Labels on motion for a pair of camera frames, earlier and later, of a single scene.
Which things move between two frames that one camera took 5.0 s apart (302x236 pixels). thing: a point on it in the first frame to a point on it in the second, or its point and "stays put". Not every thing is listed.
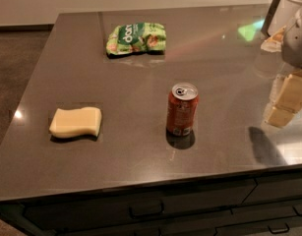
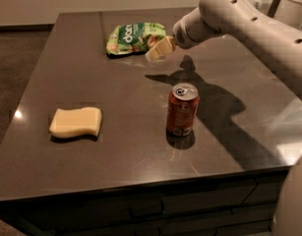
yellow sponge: x=76 y=122 stays put
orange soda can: x=182 y=109 stays put
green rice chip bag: x=144 y=37 stays put
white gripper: x=296 y=43 to x=184 y=33
